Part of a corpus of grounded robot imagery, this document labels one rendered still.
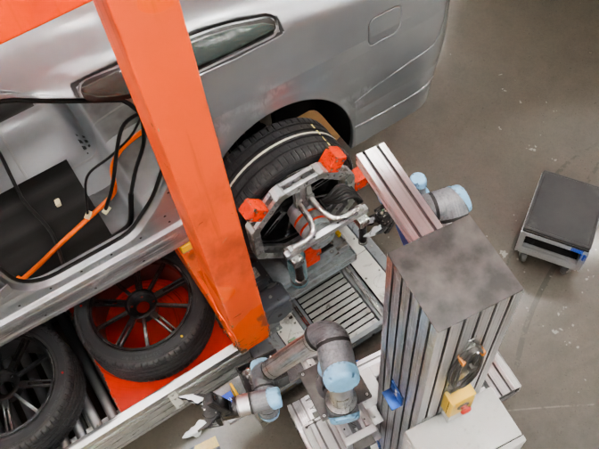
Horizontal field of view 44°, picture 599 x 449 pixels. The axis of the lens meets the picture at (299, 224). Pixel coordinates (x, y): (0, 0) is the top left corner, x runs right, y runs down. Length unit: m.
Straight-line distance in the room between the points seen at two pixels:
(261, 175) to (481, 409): 1.30
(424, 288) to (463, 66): 3.33
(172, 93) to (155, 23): 0.23
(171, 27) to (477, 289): 0.97
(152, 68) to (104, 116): 1.82
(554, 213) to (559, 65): 1.40
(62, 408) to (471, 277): 2.24
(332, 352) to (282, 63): 1.17
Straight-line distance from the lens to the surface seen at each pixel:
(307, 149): 3.18
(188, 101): 2.01
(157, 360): 3.55
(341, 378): 2.40
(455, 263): 1.92
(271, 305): 3.66
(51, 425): 3.62
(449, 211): 2.91
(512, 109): 4.89
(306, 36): 2.96
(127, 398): 3.78
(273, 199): 3.13
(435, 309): 1.86
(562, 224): 4.06
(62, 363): 3.68
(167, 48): 1.86
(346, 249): 4.05
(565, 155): 4.74
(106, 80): 2.70
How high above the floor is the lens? 3.72
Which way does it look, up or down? 59 degrees down
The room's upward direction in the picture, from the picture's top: 8 degrees counter-clockwise
